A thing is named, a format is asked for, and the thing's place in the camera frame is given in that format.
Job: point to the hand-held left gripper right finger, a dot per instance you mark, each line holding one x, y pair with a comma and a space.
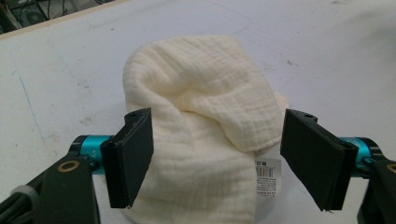
317, 161

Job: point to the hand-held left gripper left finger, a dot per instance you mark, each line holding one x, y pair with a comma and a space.
130, 155

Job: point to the cream muslin cloth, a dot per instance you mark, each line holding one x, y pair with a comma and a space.
199, 93

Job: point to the white paper label tag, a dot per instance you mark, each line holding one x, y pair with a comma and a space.
267, 177

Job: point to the wooden table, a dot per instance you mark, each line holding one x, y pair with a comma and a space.
62, 19

